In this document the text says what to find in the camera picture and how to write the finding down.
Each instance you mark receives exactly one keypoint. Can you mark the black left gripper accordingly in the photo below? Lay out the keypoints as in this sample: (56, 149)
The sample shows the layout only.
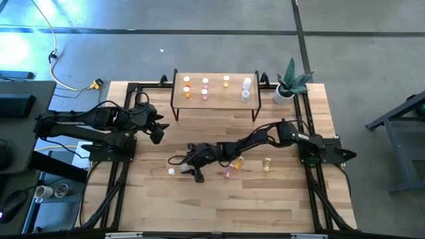
(156, 135)

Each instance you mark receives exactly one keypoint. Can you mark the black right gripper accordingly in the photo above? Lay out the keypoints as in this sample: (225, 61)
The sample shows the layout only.
(203, 155)

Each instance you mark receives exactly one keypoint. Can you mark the pink pill vial white cap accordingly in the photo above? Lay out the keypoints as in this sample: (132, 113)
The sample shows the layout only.
(204, 91)
(228, 172)
(205, 80)

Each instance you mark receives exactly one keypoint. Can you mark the orange pill vial white cap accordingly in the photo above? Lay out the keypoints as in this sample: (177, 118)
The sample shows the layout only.
(186, 79)
(239, 163)
(186, 89)

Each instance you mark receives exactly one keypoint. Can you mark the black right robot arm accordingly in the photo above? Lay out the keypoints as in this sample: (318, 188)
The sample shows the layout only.
(289, 134)

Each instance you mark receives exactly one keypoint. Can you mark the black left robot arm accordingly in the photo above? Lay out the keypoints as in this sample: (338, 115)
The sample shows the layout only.
(83, 121)

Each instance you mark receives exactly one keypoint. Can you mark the wooden shelf black metal legs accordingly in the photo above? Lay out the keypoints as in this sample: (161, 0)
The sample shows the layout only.
(216, 101)

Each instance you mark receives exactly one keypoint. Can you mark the yellow black power plug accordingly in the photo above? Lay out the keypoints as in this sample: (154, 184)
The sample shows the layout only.
(96, 84)

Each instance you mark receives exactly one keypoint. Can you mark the white box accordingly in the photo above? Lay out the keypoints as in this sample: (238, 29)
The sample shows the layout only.
(79, 161)

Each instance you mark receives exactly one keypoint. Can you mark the black diagonal beam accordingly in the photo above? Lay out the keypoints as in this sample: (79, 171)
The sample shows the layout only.
(56, 166)

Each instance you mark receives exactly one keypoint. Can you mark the green plant in white pot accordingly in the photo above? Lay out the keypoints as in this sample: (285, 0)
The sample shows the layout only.
(284, 98)

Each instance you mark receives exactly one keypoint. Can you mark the grey metal cup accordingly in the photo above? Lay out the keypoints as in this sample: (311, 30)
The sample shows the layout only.
(61, 190)

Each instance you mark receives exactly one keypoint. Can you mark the dark grey desk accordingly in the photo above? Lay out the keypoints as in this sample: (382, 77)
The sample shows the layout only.
(33, 99)

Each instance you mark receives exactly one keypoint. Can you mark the black rectangular device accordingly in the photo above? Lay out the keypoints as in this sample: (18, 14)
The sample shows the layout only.
(16, 106)

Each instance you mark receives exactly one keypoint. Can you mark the black flat bar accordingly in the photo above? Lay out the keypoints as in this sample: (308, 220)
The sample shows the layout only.
(16, 74)

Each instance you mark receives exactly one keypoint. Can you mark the black computer mouse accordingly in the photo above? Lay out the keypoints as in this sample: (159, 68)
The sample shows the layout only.
(13, 204)

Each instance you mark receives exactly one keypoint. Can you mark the blue-grey metal stand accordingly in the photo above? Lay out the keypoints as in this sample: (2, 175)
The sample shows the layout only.
(398, 152)

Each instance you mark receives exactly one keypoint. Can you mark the green round object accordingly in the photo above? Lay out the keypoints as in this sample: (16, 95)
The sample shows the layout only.
(422, 108)

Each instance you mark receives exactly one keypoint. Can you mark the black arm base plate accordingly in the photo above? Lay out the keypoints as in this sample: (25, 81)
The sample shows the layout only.
(342, 155)
(99, 156)

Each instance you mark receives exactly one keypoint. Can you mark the white bracket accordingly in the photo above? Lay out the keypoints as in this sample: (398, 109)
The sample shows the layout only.
(123, 235)
(308, 236)

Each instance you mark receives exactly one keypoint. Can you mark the black aluminium rig frame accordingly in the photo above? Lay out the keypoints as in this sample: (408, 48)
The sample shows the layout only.
(259, 235)

